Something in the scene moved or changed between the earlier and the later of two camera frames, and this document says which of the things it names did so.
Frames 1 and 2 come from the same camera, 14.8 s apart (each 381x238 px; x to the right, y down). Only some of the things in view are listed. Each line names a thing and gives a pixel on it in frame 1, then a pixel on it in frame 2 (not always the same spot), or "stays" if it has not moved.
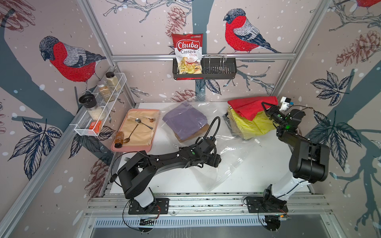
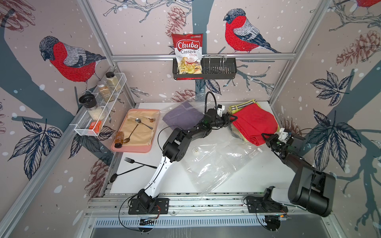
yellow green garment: x=260 y=124 -> x=234 y=108
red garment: x=248 y=107 -> x=254 y=121
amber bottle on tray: x=119 y=139 stays
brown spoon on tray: x=126 y=140 stays
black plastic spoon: x=113 y=177 stays
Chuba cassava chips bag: x=188 y=48 stays
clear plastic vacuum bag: x=187 y=123 stays
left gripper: x=216 y=160 -> x=225 y=120
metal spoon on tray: x=138 y=120 stays
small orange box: x=95 y=126 stays
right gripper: x=271 y=112 -> x=272 y=137
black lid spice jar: x=89 y=102 stays
